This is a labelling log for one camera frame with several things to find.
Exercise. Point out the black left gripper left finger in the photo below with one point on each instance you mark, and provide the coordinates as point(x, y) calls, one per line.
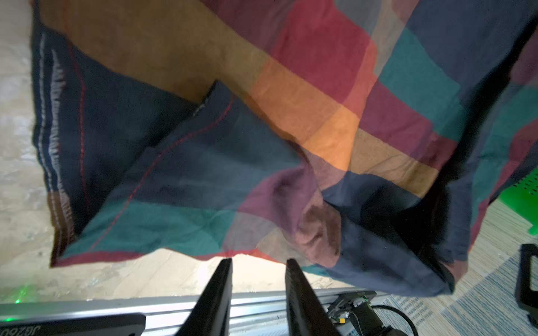
point(211, 314)

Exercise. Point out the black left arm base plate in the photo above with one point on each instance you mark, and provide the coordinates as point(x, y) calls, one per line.
point(125, 324)

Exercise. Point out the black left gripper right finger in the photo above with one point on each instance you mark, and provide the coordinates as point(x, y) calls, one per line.
point(305, 314)

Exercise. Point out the aluminium front rail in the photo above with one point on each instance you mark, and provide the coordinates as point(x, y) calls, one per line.
point(261, 313)

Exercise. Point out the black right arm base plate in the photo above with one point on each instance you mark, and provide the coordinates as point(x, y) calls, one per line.
point(526, 297)

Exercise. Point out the multicolour plaid long sleeve shirt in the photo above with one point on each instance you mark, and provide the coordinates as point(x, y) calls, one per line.
point(365, 139)

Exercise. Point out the green plastic laundry basket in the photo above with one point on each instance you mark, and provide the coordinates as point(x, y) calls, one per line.
point(522, 199)

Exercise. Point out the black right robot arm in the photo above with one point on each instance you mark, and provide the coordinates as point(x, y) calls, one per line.
point(356, 308)

